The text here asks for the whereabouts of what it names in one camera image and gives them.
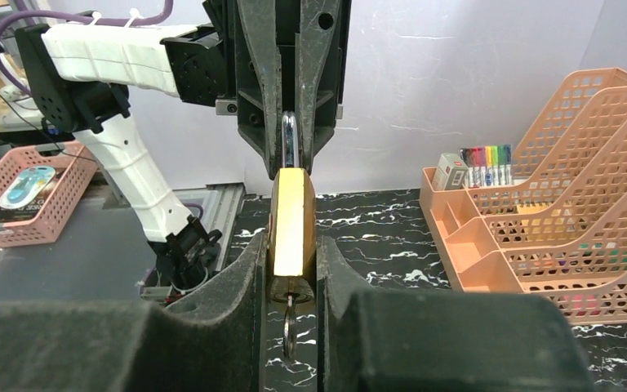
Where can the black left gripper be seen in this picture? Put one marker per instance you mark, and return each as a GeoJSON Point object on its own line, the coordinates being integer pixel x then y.
{"type": "Point", "coordinates": [203, 74]}

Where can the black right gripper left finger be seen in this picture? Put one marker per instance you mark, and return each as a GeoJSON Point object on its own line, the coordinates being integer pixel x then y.
{"type": "Point", "coordinates": [210, 340]}

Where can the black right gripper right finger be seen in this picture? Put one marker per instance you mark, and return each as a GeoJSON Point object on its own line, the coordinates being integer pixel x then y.
{"type": "Point", "coordinates": [379, 339]}

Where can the large brass padlock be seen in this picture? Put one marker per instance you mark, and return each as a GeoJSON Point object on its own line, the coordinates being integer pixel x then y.
{"type": "Point", "coordinates": [292, 237]}

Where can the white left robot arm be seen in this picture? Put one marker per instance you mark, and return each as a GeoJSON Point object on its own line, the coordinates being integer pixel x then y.
{"type": "Point", "coordinates": [80, 71]}

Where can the small white box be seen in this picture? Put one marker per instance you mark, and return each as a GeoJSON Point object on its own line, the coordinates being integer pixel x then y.
{"type": "Point", "coordinates": [450, 173]}

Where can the coloured marker set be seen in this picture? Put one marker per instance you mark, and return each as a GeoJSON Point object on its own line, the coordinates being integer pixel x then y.
{"type": "Point", "coordinates": [488, 166]}

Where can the orange plastic file organizer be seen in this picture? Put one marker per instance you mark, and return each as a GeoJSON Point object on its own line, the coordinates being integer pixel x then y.
{"type": "Point", "coordinates": [561, 230]}

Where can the pink perforated basket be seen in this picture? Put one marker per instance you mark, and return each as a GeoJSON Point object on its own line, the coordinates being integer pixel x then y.
{"type": "Point", "coordinates": [38, 193]}

